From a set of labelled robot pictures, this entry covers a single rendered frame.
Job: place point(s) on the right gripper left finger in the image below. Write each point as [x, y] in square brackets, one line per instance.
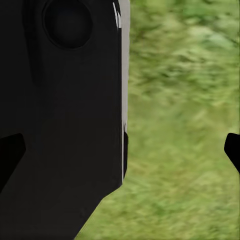
[12, 149]

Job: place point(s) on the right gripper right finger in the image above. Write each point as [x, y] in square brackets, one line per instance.
[232, 149]

